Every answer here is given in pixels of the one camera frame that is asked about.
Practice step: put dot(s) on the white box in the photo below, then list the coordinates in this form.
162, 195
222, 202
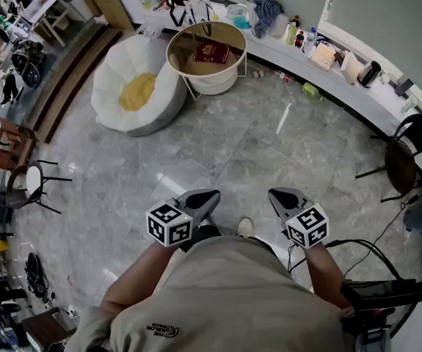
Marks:
351, 68

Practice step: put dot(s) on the clear plastic bag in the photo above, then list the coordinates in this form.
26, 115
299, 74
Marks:
152, 31

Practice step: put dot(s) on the egg-shaped white yellow beanbag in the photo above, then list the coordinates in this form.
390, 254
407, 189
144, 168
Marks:
122, 72

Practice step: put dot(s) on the white curved counter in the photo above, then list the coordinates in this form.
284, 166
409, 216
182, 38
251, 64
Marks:
287, 55

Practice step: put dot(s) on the person's right forearm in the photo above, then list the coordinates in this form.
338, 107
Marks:
324, 273

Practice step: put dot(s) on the dark wooden side table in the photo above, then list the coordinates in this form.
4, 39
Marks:
45, 325

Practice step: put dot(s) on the black chair with white seat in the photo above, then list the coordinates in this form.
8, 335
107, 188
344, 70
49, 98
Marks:
32, 180

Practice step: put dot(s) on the round glass-top side table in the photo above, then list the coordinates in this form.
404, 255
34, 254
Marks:
181, 50

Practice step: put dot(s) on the person's white shoe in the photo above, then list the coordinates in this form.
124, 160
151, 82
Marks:
244, 227

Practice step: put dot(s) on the green drink bottle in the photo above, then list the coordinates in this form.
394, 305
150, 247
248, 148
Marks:
291, 35

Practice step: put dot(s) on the blue checked cloth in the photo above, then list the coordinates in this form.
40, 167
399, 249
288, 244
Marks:
265, 13

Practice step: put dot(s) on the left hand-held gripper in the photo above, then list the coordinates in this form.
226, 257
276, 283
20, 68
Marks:
168, 226

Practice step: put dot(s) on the black rolling bag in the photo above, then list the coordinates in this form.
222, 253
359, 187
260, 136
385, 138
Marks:
31, 75

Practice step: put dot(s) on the black equipment bundle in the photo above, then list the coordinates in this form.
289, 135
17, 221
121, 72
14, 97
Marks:
36, 275

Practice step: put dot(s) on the wooden steps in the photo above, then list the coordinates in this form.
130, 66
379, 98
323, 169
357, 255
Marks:
67, 83

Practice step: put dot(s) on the black wicker chair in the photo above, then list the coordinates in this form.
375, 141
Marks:
401, 167

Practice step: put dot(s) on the maroon book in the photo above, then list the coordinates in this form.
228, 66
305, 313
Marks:
211, 53

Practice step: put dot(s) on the white table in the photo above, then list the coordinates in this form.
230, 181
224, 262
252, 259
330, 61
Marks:
45, 6

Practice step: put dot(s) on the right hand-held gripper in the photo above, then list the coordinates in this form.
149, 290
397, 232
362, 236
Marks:
306, 226

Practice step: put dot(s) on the green packet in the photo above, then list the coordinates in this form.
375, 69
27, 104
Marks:
310, 90

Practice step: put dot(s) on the clear water bottle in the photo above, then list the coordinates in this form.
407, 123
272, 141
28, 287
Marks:
309, 42

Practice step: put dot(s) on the light wooden panel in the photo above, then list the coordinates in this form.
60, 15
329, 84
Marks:
111, 2

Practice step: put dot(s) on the person's left forearm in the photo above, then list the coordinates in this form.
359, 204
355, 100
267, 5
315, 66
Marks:
137, 277

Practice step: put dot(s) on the brown paper bag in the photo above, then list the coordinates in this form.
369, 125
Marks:
323, 56

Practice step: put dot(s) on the dark cola bottle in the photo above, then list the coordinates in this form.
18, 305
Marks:
299, 40

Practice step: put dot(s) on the person's beige t-shirt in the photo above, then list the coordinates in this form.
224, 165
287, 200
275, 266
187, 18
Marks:
225, 292

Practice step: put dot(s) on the red can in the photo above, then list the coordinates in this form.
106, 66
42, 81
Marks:
285, 77

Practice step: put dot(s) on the electric kettle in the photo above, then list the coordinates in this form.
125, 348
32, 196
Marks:
369, 72

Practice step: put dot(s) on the black waist pack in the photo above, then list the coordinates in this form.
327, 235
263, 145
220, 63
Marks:
379, 293

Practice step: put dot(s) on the brown wooden cabinet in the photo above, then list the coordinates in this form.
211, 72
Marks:
10, 149

